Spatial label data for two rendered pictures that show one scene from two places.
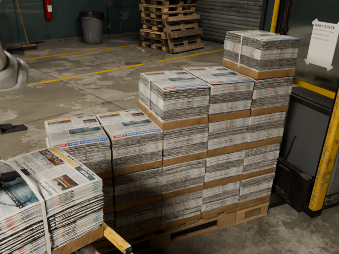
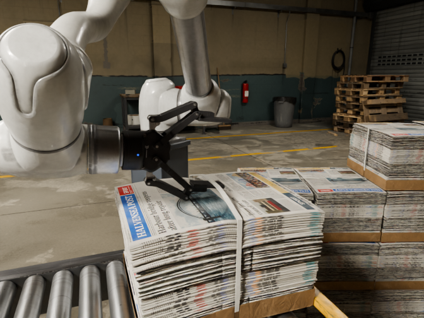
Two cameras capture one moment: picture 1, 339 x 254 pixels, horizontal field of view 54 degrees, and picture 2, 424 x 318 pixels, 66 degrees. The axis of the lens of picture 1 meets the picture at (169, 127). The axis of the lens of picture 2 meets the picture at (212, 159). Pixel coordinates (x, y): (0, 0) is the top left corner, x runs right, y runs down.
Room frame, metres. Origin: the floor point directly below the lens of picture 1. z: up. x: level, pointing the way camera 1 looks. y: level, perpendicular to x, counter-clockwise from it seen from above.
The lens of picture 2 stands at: (0.21, 0.15, 1.28)
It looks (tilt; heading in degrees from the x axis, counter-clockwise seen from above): 14 degrees down; 25
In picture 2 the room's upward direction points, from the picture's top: straight up
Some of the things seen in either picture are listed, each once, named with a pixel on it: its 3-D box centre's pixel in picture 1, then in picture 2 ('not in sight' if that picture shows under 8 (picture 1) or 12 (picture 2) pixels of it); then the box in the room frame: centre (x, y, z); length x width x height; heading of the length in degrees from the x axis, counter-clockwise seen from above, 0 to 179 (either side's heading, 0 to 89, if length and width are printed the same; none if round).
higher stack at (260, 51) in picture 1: (247, 129); not in sight; (2.11, -0.54, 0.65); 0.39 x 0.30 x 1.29; 26
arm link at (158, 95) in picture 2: not in sight; (159, 103); (1.41, 0.96, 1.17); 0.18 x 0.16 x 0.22; 110
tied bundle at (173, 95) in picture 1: (172, 97); (397, 153); (1.86, -0.01, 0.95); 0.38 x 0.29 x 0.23; 26
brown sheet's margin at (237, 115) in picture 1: (214, 105); not in sight; (1.99, -0.28, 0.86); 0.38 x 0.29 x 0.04; 24
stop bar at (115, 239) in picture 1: (90, 216); (293, 274); (0.93, 0.26, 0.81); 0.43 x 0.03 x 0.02; 46
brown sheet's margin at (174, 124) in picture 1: (171, 111); (395, 171); (1.86, -0.01, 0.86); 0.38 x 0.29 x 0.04; 26
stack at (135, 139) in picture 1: (150, 178); (356, 258); (1.80, 0.11, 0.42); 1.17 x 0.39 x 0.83; 116
